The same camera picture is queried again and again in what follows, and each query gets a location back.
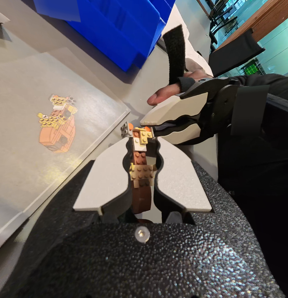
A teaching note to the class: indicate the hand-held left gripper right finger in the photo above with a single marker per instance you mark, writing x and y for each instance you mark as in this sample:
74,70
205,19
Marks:
181,181

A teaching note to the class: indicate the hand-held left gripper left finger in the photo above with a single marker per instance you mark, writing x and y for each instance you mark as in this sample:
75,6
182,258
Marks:
104,181

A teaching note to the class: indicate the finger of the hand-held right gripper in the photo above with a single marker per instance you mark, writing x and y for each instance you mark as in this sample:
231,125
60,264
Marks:
181,107
183,137

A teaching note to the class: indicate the brown tan brick model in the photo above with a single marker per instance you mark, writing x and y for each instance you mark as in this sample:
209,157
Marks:
140,172

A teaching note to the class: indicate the tan angled plate brick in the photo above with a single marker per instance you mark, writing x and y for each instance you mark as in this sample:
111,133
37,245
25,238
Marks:
144,137

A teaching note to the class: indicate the blue plastic bin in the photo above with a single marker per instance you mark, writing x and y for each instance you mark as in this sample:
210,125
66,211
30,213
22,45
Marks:
106,30
168,9

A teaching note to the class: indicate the black metal chair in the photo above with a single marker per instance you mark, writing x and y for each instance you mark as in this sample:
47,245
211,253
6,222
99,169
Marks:
218,23

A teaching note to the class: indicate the grey instruction booklet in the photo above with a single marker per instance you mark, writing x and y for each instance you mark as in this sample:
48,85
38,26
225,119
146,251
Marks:
23,163

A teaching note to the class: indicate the wooden table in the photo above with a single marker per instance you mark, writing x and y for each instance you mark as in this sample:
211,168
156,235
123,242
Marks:
255,21

